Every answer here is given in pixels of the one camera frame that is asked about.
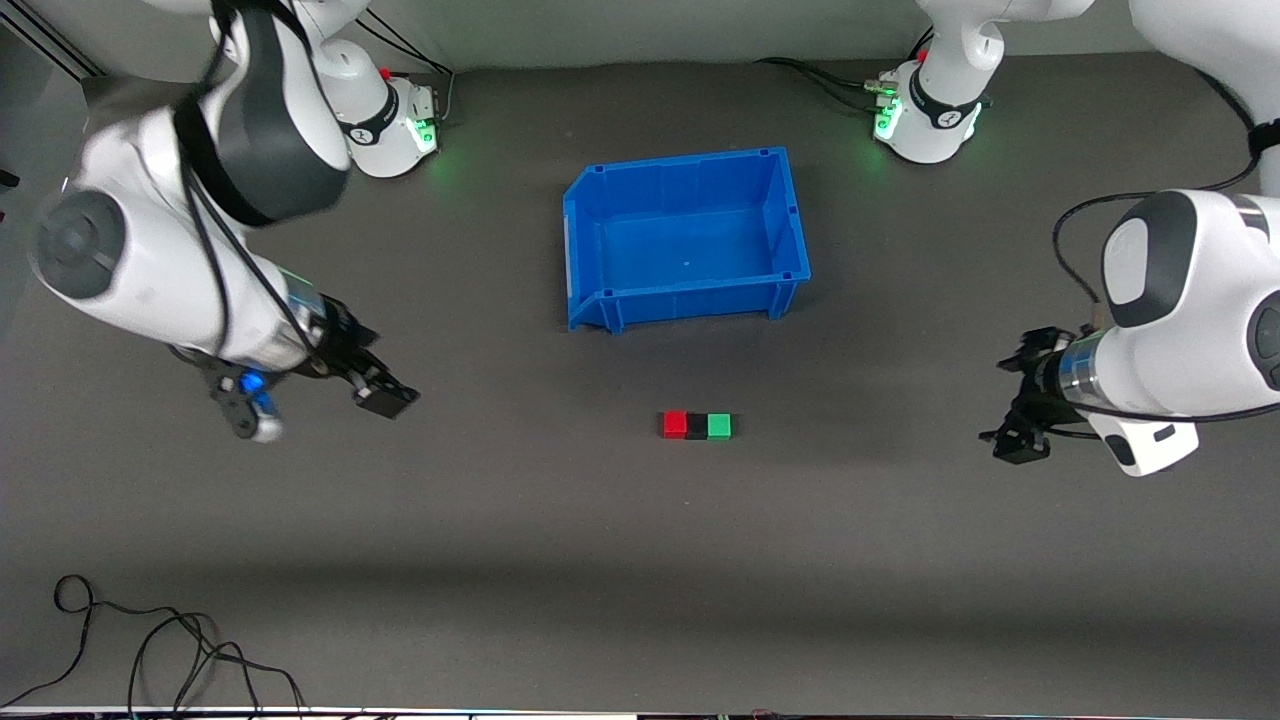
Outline dark grey table mat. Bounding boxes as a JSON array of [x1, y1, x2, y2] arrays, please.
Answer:
[[0, 45, 1280, 713]]

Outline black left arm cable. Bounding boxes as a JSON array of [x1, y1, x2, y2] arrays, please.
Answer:
[[1050, 65, 1280, 426]]

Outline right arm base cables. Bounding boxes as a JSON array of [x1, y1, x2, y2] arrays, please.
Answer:
[[355, 15, 456, 126]]

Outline thin black loose cable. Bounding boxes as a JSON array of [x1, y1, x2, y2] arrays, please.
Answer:
[[0, 575, 216, 709], [128, 612, 306, 717]]

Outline blue plastic storage bin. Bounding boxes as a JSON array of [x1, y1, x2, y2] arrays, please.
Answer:
[[562, 146, 813, 335]]

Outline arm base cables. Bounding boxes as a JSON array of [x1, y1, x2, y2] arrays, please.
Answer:
[[355, 15, 456, 126], [755, 28, 936, 111]]

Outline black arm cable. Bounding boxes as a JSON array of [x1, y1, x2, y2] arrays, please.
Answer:
[[1050, 65, 1280, 426], [180, 0, 331, 376]]

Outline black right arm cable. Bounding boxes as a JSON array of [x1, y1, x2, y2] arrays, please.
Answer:
[[180, 0, 331, 376]]

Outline black frame rail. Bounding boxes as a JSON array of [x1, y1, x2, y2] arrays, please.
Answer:
[[0, 20, 106, 81]]

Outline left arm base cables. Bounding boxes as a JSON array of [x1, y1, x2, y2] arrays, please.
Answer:
[[755, 28, 936, 111]]

